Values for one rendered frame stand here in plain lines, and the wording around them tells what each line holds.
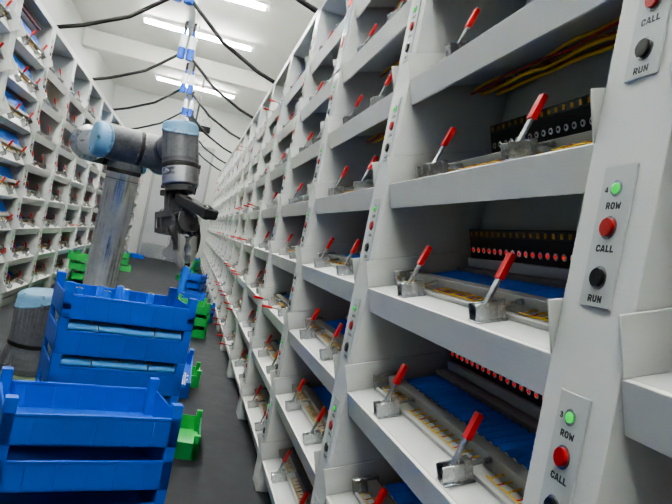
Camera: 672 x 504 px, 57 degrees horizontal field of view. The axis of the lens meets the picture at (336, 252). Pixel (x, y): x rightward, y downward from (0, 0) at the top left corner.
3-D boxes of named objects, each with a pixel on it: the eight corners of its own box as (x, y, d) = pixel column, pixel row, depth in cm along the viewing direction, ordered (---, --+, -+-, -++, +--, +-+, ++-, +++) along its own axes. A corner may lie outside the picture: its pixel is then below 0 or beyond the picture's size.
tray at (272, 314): (285, 339, 193) (282, 308, 193) (262, 312, 252) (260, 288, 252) (347, 331, 198) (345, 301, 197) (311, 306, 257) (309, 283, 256)
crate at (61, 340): (52, 353, 135) (59, 317, 136) (44, 333, 153) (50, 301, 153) (185, 364, 151) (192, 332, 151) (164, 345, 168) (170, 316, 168)
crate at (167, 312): (59, 317, 136) (67, 281, 136) (50, 301, 153) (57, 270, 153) (192, 332, 151) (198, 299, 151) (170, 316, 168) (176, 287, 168)
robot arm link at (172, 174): (206, 170, 158) (179, 162, 149) (206, 189, 157) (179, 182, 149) (179, 175, 162) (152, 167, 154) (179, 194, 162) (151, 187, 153)
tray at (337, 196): (375, 209, 125) (370, 140, 125) (316, 214, 184) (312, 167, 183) (468, 201, 130) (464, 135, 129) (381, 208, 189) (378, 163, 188)
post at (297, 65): (227, 377, 320) (294, 48, 320) (226, 373, 329) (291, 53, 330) (265, 383, 325) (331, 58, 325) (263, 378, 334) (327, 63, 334)
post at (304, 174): (237, 419, 252) (322, 0, 252) (236, 412, 261) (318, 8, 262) (285, 425, 257) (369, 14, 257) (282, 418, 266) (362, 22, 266)
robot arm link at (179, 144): (191, 130, 165) (204, 119, 156) (191, 176, 163) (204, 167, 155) (156, 125, 160) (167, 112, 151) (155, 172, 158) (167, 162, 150)
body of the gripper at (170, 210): (175, 238, 160) (175, 192, 161) (201, 235, 156) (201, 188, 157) (153, 235, 153) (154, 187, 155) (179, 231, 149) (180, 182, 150)
